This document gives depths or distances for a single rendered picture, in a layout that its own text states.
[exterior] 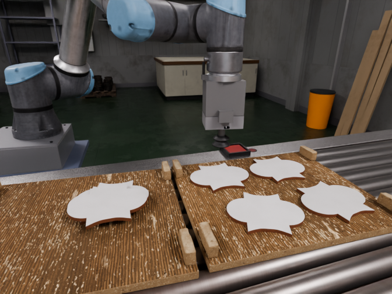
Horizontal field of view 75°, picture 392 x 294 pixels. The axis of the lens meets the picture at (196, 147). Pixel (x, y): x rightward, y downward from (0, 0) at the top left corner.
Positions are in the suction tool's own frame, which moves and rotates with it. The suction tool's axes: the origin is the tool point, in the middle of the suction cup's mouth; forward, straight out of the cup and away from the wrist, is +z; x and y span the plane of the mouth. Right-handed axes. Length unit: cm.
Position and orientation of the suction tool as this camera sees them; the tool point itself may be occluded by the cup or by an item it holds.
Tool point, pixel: (220, 144)
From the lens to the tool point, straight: 61.4
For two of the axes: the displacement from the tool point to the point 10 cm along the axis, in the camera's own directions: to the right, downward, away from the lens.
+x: -0.9, -3.7, 9.2
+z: 0.0, 9.3, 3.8
